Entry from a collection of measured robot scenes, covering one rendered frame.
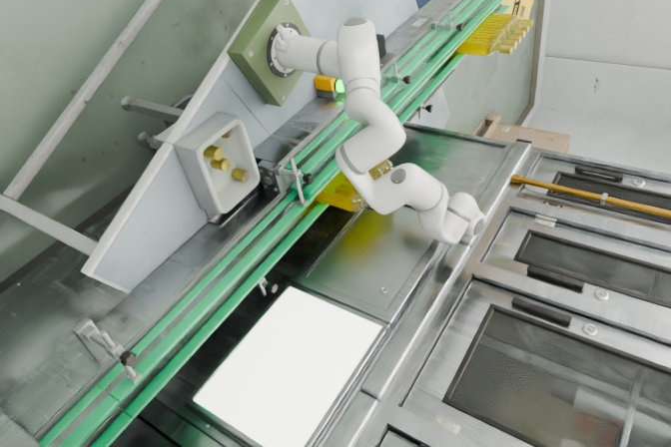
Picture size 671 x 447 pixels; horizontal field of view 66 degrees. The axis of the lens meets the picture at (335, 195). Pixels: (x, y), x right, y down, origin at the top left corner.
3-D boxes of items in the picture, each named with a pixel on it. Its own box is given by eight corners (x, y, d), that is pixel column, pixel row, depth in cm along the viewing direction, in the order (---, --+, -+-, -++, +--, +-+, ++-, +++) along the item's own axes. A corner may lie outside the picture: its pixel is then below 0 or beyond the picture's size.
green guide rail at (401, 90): (290, 189, 156) (311, 196, 152) (289, 187, 156) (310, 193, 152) (495, -13, 261) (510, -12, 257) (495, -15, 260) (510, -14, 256)
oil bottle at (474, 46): (445, 52, 231) (508, 59, 216) (445, 40, 227) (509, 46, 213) (451, 47, 234) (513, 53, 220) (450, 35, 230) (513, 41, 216)
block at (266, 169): (262, 191, 157) (280, 196, 153) (255, 166, 151) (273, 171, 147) (270, 184, 159) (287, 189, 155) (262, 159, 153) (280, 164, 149)
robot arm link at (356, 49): (344, 120, 124) (334, 59, 113) (345, 72, 142) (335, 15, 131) (384, 115, 122) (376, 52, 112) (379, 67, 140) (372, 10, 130)
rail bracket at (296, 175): (282, 201, 154) (315, 212, 148) (269, 155, 144) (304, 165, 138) (288, 195, 156) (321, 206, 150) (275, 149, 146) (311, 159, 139)
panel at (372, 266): (188, 408, 127) (296, 480, 110) (183, 401, 125) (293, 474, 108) (369, 194, 181) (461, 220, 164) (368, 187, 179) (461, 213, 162)
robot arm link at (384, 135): (329, 106, 121) (327, 142, 110) (374, 72, 115) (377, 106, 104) (365, 143, 128) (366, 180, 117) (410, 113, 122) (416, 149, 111)
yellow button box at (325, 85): (316, 95, 178) (334, 99, 175) (312, 76, 174) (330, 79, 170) (327, 86, 183) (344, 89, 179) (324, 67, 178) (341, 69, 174)
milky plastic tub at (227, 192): (200, 210, 145) (222, 218, 141) (173, 144, 131) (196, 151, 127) (241, 175, 156) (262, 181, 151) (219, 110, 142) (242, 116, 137)
